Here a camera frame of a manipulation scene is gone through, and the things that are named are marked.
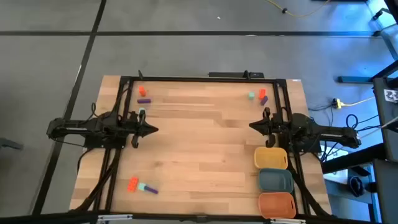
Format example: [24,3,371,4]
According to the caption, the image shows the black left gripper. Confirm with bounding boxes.
[129,111,159,149]

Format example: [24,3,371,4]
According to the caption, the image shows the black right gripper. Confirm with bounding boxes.
[248,107,282,149]

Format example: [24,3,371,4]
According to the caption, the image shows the yellow plastic bin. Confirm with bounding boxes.
[254,146,289,170]

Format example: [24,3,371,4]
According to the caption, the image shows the blue-grey plastic bin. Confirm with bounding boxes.
[258,168,294,194]

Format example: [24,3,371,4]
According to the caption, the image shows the black flat bar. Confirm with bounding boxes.
[208,71,265,79]

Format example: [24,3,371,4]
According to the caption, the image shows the orange plastic bin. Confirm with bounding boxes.
[257,192,297,220]

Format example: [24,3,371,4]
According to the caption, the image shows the black gantry crossbeam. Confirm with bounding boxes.
[0,210,398,224]

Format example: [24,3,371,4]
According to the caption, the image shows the black metal crossbar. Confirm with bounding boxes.
[322,142,386,174]

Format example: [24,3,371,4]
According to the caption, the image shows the blue-black metal beam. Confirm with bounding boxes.
[337,60,398,84]

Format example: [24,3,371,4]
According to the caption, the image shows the black coiled bundle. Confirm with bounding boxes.
[348,175,365,197]

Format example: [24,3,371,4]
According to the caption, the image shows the black white fiducial tag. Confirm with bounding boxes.
[384,88,398,103]

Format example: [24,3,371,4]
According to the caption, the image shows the grey chair leg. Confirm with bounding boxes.
[0,138,24,151]

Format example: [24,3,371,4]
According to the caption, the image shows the yellow extension cord socket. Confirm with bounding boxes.
[331,96,376,110]

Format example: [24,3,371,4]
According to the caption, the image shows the silver metal bracket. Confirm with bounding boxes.
[97,213,134,223]
[269,218,307,224]

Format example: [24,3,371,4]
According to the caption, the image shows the yellow floor cable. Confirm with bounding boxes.
[266,0,330,18]

